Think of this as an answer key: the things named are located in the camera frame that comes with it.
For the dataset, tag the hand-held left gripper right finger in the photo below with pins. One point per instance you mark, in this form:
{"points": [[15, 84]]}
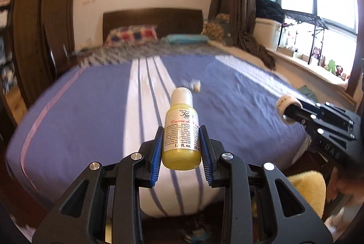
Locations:
{"points": [[205, 158]]}

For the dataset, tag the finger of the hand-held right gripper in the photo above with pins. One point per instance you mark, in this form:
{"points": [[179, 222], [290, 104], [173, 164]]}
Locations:
{"points": [[330, 114], [301, 118]]}

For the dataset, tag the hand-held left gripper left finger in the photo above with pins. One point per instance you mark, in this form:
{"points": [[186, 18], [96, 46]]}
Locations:
{"points": [[157, 158]]}

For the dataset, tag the yellow lotion bottle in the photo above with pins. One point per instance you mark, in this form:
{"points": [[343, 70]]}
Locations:
{"points": [[179, 153]]}

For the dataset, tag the white tape roll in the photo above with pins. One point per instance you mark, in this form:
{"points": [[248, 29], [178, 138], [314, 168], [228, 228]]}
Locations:
{"points": [[284, 100]]}

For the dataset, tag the dark green cloth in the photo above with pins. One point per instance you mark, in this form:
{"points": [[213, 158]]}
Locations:
{"points": [[308, 92]]}

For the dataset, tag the small brown plush toy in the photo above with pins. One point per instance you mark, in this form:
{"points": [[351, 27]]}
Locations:
{"points": [[340, 71]]}

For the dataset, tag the green frog plush toy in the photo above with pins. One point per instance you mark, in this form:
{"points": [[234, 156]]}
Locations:
{"points": [[331, 64]]}

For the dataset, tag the cream fluffy slipper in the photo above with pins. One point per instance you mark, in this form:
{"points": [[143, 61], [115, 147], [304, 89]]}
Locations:
{"points": [[308, 192]]}

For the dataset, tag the brown monkey plush toy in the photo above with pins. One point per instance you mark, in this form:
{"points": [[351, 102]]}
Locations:
{"points": [[315, 52]]}

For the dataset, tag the small cream bottle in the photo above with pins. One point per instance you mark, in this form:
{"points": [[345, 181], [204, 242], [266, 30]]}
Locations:
{"points": [[196, 85]]}

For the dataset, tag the white storage box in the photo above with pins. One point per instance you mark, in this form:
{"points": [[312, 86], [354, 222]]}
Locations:
{"points": [[267, 33]]}

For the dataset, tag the black metal rack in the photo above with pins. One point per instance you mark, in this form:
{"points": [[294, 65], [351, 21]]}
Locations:
{"points": [[307, 19]]}

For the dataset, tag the grey zebra pattern sheet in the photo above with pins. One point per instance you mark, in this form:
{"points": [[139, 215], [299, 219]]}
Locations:
{"points": [[142, 52]]}

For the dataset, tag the black jacket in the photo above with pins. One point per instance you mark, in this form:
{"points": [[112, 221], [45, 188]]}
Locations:
{"points": [[268, 9]]}

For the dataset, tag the teal pillow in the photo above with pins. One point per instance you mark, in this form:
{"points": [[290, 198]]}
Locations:
{"points": [[186, 38]]}

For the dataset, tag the brown patterned cushion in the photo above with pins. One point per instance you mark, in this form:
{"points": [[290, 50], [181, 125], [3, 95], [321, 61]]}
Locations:
{"points": [[217, 27]]}

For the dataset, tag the red blue plaid pillow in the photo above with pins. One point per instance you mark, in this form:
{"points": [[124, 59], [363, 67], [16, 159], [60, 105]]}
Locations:
{"points": [[130, 35]]}

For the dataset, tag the dark wooden headboard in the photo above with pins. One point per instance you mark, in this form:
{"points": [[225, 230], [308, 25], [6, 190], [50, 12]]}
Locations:
{"points": [[153, 16]]}

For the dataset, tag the dark wooden wardrobe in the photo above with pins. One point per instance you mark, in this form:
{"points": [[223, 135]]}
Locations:
{"points": [[37, 33]]}

